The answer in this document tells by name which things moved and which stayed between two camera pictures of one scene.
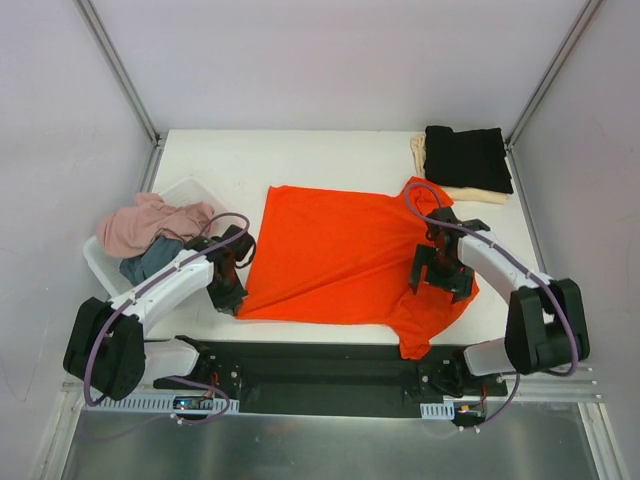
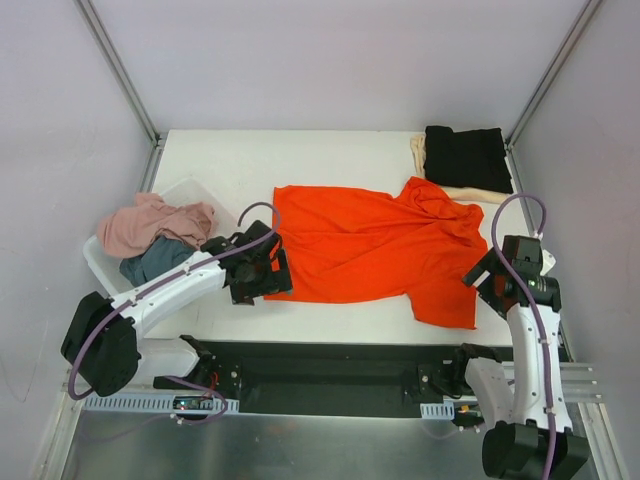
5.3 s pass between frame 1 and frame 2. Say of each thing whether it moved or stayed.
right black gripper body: moved
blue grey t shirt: stayed
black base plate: stayed
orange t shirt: moved
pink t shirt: stayed
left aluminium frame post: stayed
